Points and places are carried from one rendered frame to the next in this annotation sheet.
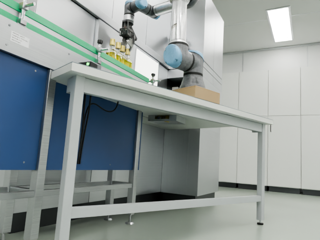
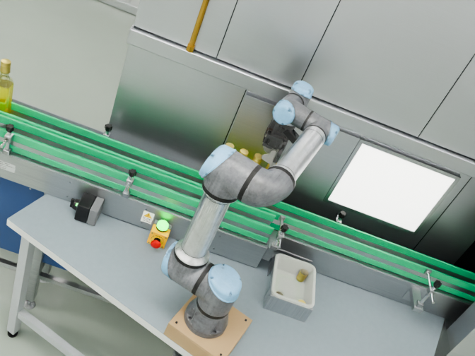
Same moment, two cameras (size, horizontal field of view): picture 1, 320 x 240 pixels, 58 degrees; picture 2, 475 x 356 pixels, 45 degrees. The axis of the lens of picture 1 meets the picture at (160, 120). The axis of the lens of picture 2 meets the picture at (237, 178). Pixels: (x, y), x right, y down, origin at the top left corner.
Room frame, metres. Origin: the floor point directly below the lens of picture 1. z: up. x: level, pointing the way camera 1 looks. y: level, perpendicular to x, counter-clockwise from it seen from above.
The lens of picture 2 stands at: (0.86, -1.15, 2.38)
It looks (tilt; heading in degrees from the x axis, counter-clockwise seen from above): 37 degrees down; 56
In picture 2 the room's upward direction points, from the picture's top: 25 degrees clockwise
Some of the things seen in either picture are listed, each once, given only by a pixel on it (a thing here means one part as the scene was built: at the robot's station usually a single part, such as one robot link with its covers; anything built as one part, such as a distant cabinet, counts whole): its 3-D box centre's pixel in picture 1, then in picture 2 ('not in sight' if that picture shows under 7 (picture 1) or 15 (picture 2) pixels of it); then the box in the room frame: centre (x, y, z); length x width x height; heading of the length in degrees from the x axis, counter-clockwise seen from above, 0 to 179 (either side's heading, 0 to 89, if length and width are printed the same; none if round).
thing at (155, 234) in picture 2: not in sight; (159, 234); (1.59, 0.23, 0.79); 0.07 x 0.07 x 0.07; 63
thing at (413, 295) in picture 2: not in sight; (422, 295); (2.57, -0.20, 0.90); 0.17 x 0.05 x 0.23; 63
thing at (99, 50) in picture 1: (102, 51); (127, 187); (1.45, 0.32, 0.94); 0.07 x 0.04 x 0.13; 63
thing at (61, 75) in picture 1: (125, 114); (276, 236); (2.15, 0.26, 0.73); 1.58 x 1.52 x 0.04; 132
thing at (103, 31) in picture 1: (131, 65); (336, 167); (2.25, 0.26, 1.15); 0.90 x 0.03 x 0.34; 153
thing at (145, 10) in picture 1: (140, 5); (292, 111); (1.87, 0.18, 1.45); 0.11 x 0.11 x 0.08; 43
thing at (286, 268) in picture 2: not in sight; (290, 285); (2.06, -0.05, 0.80); 0.22 x 0.17 x 0.09; 63
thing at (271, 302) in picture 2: not in sight; (290, 282); (2.07, -0.03, 0.79); 0.27 x 0.17 x 0.08; 63
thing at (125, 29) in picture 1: (127, 30); (279, 133); (1.92, 0.27, 1.29); 0.09 x 0.08 x 0.12; 153
